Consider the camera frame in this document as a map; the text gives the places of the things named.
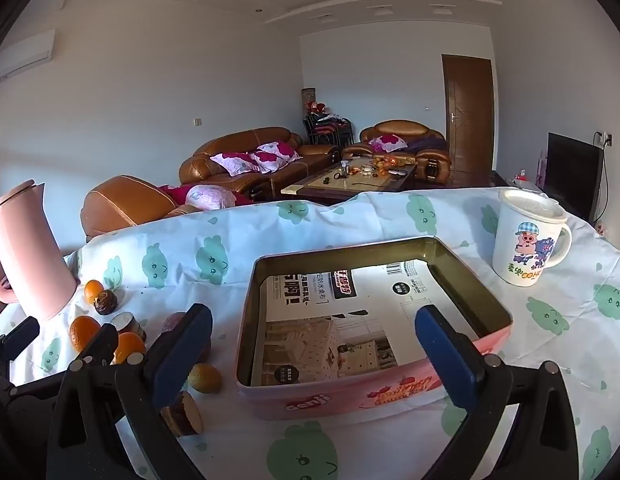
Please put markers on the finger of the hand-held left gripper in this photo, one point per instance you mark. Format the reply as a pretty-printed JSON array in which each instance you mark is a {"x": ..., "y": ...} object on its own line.
[
  {"x": 19, "y": 336},
  {"x": 103, "y": 345}
]

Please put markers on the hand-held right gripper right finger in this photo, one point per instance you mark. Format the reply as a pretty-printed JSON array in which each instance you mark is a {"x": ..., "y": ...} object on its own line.
[{"x": 442, "y": 355}]

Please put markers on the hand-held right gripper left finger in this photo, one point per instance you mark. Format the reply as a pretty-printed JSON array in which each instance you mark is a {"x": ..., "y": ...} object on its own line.
[{"x": 184, "y": 355}]

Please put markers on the yellow-green citrus fruit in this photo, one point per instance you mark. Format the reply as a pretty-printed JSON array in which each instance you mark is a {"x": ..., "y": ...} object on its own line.
[{"x": 205, "y": 378}]

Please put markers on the purple passion fruit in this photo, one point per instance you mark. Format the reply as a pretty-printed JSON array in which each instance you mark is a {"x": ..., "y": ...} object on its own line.
[{"x": 172, "y": 322}]

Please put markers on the pink tin box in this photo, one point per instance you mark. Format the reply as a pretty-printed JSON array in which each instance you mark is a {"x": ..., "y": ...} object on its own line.
[{"x": 315, "y": 402}]

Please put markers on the dark brown round fruit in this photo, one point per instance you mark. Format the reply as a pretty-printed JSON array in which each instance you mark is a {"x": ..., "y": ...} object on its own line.
[{"x": 105, "y": 303}]

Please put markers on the small orange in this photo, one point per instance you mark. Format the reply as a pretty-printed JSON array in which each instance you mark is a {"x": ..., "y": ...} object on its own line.
[{"x": 93, "y": 290}]

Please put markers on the pink kettle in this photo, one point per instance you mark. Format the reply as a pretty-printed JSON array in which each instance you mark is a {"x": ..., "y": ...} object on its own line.
[{"x": 29, "y": 255}]

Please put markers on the printed paper liner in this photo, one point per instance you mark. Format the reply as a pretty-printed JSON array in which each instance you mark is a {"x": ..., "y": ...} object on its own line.
[{"x": 370, "y": 300}]

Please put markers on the white cartoon mug with lid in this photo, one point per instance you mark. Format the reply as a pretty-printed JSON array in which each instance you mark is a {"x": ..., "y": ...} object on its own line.
[{"x": 520, "y": 260}]

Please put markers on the brown leather armchair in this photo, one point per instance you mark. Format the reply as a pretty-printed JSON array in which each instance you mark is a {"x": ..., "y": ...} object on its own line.
[
  {"x": 405, "y": 127},
  {"x": 124, "y": 202}
]

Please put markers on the pale pink pillow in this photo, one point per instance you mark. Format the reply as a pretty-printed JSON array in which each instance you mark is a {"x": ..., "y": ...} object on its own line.
[{"x": 209, "y": 197}]

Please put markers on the cloud-print tablecloth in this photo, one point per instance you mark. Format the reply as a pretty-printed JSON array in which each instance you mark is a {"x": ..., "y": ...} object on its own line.
[{"x": 340, "y": 230}]

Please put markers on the small red bottle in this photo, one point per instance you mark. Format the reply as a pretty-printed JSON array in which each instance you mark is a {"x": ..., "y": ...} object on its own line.
[{"x": 522, "y": 176}]

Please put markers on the pink floral cushion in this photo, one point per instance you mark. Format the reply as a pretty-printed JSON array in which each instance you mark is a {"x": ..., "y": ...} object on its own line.
[
  {"x": 387, "y": 142},
  {"x": 266, "y": 160},
  {"x": 284, "y": 149},
  {"x": 232, "y": 162}
]

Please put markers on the glass-top coffee table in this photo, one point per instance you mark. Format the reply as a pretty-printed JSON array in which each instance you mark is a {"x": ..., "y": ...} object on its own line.
[{"x": 330, "y": 185}]

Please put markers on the glass cup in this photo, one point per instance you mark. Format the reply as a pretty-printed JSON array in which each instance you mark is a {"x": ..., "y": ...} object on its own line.
[{"x": 344, "y": 168}]

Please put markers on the purple blanket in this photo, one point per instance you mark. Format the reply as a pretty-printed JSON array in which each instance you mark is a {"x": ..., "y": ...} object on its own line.
[{"x": 427, "y": 142}]

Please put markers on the brown leather sofa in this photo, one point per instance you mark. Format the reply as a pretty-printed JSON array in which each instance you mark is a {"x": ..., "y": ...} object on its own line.
[{"x": 229, "y": 142}]

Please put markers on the black television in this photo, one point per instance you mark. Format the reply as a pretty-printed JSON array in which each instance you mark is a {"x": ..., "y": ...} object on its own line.
[{"x": 572, "y": 175}]

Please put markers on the brown wooden door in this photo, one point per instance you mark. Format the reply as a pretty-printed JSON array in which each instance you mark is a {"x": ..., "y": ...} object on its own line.
[{"x": 470, "y": 110}]

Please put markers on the stacked black chairs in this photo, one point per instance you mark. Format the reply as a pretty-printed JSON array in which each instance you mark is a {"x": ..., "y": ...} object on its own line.
[{"x": 330, "y": 130}]

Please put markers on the red decoration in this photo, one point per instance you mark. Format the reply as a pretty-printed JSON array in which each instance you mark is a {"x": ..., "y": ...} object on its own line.
[{"x": 317, "y": 106}]

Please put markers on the white air conditioner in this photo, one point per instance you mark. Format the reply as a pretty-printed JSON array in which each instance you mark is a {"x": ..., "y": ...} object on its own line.
[{"x": 19, "y": 55}]

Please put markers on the tall patterned vase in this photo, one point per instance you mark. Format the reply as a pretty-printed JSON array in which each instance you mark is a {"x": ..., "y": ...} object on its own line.
[{"x": 309, "y": 97}]

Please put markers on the wall socket with plug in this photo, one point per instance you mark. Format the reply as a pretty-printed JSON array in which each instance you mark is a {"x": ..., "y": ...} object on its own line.
[{"x": 608, "y": 138}]

